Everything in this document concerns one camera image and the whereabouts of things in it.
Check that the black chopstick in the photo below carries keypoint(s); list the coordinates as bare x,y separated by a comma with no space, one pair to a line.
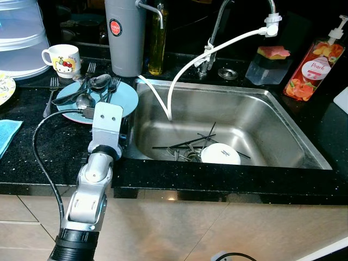
212,130
174,145
204,136

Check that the silver metal spoon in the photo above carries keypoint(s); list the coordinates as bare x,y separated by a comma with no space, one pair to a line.
84,100
100,81

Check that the white bowl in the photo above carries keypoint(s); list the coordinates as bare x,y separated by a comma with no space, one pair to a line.
220,155

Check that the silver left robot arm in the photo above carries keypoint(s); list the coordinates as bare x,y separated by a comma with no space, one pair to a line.
89,190

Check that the metal kitchen faucet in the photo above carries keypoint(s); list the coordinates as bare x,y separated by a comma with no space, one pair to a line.
209,51

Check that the light blue plate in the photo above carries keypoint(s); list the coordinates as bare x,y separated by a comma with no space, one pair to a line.
128,100

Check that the metal sink drain strainer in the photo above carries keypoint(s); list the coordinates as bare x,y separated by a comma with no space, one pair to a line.
191,156

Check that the grey water jug red logo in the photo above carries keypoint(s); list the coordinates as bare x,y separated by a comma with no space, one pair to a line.
125,49

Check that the yellow oil glass bottle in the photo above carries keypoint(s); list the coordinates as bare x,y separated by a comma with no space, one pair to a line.
157,54

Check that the white cartoon cat mug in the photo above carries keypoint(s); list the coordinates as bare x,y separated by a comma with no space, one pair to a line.
62,60

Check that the white tape strip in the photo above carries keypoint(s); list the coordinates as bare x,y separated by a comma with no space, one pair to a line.
208,50

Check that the blue cloth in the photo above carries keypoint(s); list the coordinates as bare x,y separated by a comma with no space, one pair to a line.
8,133

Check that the stainless steel sink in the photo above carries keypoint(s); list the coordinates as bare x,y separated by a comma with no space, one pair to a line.
244,109

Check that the floral patterned plate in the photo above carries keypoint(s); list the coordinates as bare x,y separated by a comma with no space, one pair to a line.
5,89

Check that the clear plastic food cover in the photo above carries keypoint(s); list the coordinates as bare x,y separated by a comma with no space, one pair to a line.
22,43

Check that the peach dish soap bottle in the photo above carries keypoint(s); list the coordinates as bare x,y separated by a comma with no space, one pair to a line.
312,68

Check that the pink yellow sponge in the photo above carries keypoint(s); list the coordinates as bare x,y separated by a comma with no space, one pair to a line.
273,53

